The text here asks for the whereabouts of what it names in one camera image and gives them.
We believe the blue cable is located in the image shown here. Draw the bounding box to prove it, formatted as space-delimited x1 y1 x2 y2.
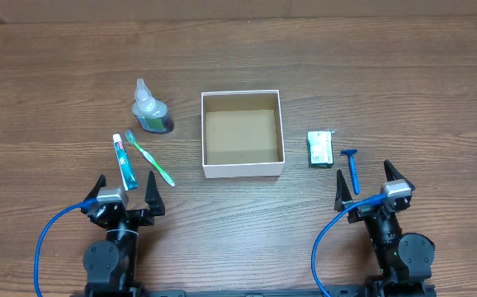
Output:
310 193 387 297
34 199 98 297

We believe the right blue cable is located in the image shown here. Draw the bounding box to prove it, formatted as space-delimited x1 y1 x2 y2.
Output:
310 193 387 297

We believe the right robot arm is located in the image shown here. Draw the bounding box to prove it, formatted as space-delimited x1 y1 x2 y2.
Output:
334 160 437 297

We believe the clear soap pump bottle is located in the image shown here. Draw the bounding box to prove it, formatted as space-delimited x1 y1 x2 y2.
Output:
132 78 174 134

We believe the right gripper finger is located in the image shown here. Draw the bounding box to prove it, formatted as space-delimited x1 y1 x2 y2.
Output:
384 159 415 191
334 169 353 212

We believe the green soap packet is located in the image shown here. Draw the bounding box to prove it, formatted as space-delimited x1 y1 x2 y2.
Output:
307 130 335 168

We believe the green toothbrush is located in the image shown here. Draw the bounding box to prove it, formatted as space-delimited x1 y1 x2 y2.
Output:
125 130 176 187

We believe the blue disposable razor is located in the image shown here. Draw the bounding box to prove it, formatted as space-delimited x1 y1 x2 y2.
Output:
340 149 361 195

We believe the teal toothpaste tube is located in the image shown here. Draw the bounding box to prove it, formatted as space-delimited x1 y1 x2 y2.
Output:
112 134 139 191

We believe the white cardboard box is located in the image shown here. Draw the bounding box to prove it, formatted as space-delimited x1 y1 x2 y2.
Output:
201 90 286 178

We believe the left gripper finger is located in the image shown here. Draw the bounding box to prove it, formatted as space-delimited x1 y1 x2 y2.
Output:
80 174 106 214
144 171 165 216

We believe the left blue cable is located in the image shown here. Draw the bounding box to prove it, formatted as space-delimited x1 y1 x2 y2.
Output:
34 199 98 297

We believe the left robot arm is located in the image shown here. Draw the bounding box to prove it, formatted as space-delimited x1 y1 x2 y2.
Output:
81 172 165 296

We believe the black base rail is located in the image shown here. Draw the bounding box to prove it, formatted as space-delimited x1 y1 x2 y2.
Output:
73 284 437 297

